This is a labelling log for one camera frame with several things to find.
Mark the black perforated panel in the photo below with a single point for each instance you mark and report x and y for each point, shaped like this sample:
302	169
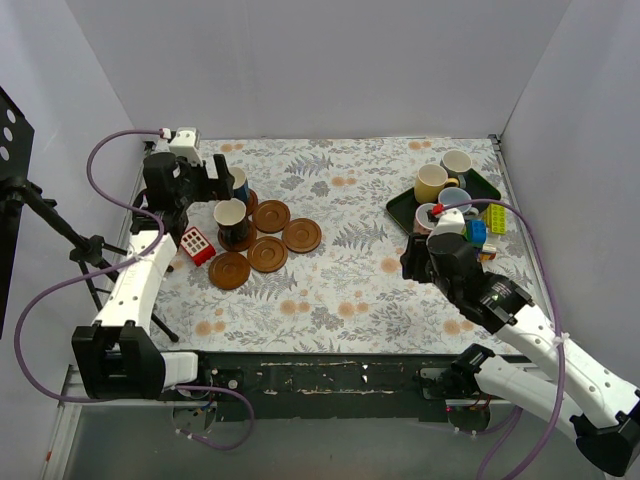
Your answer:
17	136

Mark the green mug back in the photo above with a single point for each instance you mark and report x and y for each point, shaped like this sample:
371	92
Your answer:
457	164

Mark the dark wooden coaster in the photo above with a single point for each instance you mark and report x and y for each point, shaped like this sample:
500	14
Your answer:
229	271

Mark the black mug white inside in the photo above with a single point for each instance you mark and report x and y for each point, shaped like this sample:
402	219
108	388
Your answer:
230	216

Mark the aluminium frame rail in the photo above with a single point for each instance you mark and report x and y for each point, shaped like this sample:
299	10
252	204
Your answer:
68	418

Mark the red toy brick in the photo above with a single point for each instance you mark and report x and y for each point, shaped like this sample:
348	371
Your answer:
197	246

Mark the floral table mat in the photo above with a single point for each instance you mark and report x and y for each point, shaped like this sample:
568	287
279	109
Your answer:
347	295

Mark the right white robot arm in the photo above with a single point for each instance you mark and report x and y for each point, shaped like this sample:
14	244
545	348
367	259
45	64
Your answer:
594	406

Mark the light blue mug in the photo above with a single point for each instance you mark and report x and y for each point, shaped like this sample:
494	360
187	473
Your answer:
454	195

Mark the blue mug white inside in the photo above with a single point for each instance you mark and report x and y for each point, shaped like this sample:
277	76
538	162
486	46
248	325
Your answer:
241	189

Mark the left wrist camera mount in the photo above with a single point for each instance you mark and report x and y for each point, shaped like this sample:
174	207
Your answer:
185	144

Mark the colourful toy pile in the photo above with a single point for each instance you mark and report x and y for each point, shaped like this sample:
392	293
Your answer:
488	250

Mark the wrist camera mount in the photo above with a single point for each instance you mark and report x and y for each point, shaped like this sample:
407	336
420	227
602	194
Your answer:
185	144
450	221

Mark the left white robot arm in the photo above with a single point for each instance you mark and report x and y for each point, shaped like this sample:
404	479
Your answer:
116	357

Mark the cream mug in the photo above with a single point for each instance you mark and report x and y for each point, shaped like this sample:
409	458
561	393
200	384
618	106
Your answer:
431	179

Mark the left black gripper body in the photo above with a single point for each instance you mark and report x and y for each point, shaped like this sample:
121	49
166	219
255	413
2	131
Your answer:
220	175

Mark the yellow green toy block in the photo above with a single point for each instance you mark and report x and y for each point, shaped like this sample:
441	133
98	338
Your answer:
495	218

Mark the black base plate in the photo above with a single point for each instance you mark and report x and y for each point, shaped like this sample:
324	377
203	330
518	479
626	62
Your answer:
319	386

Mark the black tray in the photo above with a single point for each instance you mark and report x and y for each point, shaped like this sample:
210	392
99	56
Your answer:
402	208

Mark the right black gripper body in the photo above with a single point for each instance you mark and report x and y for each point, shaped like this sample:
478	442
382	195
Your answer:
411	257

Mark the pink floral mug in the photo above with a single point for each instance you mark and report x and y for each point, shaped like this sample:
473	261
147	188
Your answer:
425	220

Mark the blue toy block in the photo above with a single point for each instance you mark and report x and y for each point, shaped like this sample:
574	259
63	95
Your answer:
476	232

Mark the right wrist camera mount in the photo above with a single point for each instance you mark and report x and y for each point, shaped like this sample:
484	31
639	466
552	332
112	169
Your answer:
450	221

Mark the black tripod stand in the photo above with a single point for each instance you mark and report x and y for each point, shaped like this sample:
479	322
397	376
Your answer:
89	251

